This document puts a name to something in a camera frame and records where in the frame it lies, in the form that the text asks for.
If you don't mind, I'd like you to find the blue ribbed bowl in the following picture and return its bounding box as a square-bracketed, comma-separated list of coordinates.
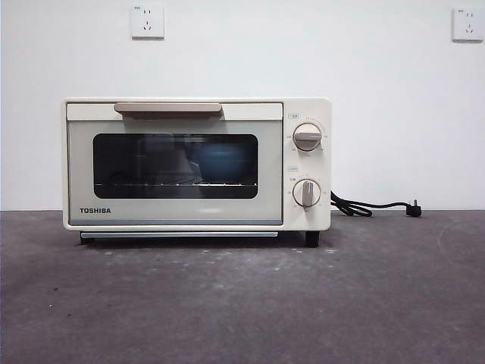
[192, 143, 249, 181]

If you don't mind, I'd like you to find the oven door with tan handle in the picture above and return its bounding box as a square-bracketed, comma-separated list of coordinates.
[66, 101, 284, 227]

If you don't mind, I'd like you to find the wire oven rack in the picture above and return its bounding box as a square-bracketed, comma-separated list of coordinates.
[95, 181, 258, 188]

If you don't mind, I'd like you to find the cream Toshiba toaster oven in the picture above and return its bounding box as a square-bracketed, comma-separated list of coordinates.
[61, 96, 333, 248]

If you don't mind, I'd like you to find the white wall socket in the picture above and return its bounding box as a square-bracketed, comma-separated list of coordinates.
[451, 6, 485, 42]
[130, 4, 165, 41]

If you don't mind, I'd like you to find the oven knob with horizontal grip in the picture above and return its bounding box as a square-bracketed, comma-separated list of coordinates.
[293, 121, 325, 152]

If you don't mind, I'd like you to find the oven knob with vertical grip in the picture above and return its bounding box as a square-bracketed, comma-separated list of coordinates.
[293, 178, 322, 208]

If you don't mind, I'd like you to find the black power cable with plug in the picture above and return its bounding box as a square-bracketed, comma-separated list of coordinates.
[330, 189, 424, 219]

